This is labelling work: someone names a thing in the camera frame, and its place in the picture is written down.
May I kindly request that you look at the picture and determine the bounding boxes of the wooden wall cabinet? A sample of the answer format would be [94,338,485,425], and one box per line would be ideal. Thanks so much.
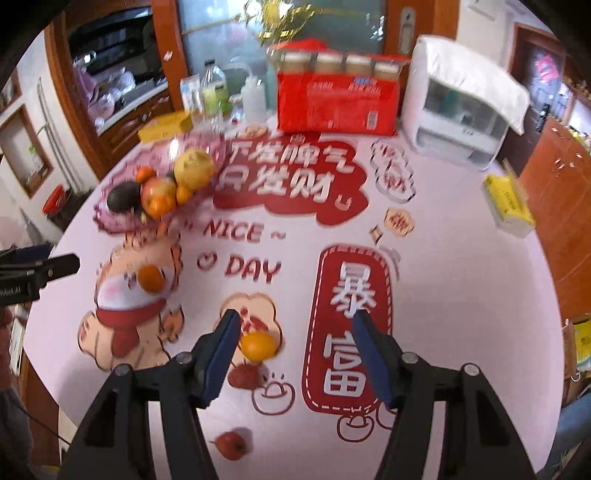
[46,0,185,181]

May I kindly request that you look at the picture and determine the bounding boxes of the dark overripe banana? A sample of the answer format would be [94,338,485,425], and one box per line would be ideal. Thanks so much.
[107,181,141,213]

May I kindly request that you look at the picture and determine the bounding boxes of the clear plastic packet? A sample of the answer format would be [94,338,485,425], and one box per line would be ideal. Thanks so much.
[180,76,204,112]

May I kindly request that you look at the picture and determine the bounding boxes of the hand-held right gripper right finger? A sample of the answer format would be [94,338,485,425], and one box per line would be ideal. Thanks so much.
[352,309,539,480]

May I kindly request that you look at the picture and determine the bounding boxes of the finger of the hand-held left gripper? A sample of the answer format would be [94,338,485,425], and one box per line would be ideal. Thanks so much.
[0,253,81,306]
[0,243,54,265]

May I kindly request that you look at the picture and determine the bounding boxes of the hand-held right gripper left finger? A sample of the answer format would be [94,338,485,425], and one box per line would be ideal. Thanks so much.
[55,309,243,480]

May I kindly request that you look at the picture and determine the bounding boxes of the pink plastic fruit tray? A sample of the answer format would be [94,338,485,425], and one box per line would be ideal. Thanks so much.
[92,127,232,236]

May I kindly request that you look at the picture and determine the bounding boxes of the clear bottle green liquid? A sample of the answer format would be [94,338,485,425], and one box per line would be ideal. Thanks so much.
[201,60,232,118]

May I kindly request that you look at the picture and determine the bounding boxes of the red paper decoration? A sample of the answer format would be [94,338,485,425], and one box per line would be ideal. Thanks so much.
[536,51,562,85]

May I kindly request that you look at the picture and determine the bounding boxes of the black cable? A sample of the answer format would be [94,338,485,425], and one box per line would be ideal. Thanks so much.
[14,399,72,446]

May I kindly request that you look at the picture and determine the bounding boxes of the yellow white carton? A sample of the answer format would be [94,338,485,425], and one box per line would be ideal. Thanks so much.
[561,314,591,384]

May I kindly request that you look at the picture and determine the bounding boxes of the white cloth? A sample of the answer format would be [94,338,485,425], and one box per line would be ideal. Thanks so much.
[413,34,532,134]

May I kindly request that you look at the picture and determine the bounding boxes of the white tabletop cabinet appliance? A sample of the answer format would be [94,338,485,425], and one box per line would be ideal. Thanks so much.
[402,37,513,171]

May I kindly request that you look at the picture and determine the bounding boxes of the plastic bags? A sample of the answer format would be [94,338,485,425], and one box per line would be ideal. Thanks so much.
[74,55,139,123]

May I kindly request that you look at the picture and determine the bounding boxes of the wooden side cabinet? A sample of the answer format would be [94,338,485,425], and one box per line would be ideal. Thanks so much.
[519,120,591,324]

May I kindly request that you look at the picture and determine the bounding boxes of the plastic-wrapped jar pack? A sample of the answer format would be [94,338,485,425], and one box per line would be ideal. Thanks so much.
[279,48,407,78]

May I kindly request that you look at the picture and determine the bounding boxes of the large orange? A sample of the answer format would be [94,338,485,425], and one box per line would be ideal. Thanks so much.
[139,265,166,295]
[147,196,175,219]

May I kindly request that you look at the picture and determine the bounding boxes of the red yellow apple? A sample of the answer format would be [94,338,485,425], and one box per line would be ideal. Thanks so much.
[141,178,178,208]

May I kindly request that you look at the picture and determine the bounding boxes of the white plastic bottle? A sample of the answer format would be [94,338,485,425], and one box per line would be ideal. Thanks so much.
[242,74,269,126]

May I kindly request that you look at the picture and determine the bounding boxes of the gold hanging ornament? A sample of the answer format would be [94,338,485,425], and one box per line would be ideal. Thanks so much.
[256,0,335,41]

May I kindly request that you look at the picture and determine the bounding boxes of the yellow pear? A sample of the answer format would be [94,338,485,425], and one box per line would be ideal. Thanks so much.
[174,148,217,191]

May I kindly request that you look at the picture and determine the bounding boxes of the yellow cardboard box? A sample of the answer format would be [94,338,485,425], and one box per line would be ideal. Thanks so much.
[139,112,194,143]

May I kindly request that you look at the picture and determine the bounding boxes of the red bucket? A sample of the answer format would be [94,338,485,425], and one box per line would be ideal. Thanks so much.
[42,185,71,217]

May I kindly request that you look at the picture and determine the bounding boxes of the silver door handle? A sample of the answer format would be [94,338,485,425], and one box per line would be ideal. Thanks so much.
[399,7,415,54]

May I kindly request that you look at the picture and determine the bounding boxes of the yellow tissue pack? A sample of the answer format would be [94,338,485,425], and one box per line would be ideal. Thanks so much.
[482,174,536,238]

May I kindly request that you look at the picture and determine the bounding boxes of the red printed box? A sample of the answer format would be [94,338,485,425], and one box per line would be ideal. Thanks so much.
[276,71,402,137]

